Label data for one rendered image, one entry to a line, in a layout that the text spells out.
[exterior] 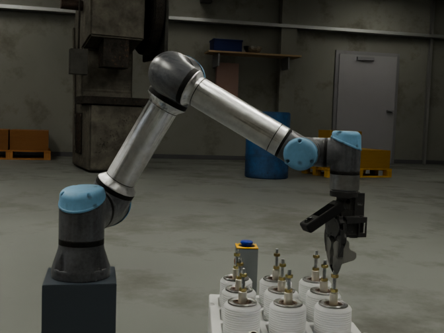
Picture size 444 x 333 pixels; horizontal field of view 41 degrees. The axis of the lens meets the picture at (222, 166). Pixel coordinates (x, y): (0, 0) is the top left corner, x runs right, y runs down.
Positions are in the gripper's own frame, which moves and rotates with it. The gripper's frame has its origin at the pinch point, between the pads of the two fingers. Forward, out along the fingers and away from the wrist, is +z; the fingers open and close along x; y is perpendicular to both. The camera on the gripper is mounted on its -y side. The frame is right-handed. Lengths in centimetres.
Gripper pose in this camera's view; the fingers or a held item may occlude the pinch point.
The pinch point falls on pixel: (332, 268)
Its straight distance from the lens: 158.2
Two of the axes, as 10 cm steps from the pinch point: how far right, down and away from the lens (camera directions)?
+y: 9.6, 0.1, 2.9
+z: -0.3, 10.0, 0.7
